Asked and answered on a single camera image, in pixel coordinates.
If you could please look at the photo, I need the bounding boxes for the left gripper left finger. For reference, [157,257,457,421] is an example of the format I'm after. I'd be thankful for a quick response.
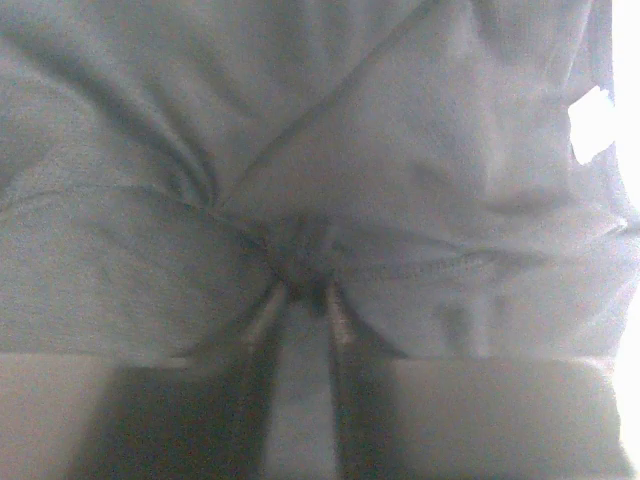
[1,285,288,479]

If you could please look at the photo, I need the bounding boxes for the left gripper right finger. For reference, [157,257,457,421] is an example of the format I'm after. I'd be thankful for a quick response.
[326,286,630,479]

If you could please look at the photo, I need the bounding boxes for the black t-shirt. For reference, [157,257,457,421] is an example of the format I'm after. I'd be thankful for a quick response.
[0,0,640,361]

